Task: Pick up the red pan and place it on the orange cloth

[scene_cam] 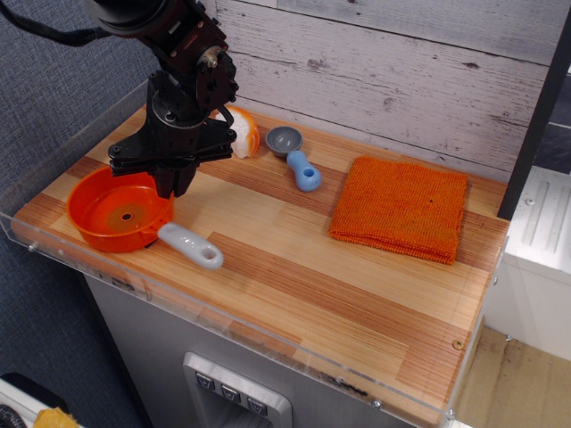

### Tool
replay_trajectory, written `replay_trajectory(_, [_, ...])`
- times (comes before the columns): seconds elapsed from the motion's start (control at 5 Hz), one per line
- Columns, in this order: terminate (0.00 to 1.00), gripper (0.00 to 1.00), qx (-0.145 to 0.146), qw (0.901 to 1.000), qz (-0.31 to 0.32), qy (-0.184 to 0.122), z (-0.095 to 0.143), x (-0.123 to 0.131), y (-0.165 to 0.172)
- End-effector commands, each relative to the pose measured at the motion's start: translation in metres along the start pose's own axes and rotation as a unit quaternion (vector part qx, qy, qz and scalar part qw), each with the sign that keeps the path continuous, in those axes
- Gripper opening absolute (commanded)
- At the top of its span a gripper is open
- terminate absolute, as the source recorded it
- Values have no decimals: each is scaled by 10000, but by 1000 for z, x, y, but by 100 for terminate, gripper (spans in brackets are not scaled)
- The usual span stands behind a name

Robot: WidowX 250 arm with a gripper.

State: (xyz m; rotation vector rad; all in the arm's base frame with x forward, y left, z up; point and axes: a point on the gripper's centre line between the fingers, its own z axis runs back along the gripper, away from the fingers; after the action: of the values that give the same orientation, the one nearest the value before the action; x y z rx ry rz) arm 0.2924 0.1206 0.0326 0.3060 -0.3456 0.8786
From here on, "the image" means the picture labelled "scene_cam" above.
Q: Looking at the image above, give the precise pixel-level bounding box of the folded orange cloth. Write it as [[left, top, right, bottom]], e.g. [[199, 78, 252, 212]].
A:
[[328, 156, 468, 265]]

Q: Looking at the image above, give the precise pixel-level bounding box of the clear acrylic table guard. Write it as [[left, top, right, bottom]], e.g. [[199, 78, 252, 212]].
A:
[[1, 56, 514, 426]]

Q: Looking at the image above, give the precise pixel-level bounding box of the orange pot with grey handle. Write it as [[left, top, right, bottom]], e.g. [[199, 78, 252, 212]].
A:
[[66, 167, 224, 270]]

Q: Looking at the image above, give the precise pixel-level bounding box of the toy salmon sushi piece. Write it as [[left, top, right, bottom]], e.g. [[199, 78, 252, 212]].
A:
[[228, 106, 261, 159]]

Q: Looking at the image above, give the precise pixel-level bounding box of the silver dispenser button panel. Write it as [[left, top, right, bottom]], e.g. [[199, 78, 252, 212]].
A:
[[183, 352, 294, 427]]

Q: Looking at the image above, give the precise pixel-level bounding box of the dark right vertical post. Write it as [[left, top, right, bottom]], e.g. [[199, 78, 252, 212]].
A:
[[497, 12, 570, 220]]

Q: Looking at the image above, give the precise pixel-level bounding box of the white toy sink counter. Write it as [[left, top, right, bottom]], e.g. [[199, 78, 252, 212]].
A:
[[484, 167, 570, 360]]

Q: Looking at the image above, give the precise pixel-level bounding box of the black braided cable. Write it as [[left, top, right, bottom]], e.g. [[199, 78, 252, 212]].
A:
[[0, 403, 35, 428]]

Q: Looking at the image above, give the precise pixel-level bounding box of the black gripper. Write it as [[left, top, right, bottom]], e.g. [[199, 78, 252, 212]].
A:
[[108, 71, 236, 199]]

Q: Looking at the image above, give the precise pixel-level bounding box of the grey toy fridge front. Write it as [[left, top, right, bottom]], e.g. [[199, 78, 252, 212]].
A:
[[87, 277, 406, 427]]

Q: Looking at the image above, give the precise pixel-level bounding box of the grey scoop with blue handle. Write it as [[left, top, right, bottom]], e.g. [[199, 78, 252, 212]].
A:
[[265, 126, 322, 193]]

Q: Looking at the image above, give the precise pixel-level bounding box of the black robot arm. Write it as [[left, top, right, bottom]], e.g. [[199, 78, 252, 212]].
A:
[[86, 1, 238, 199]]

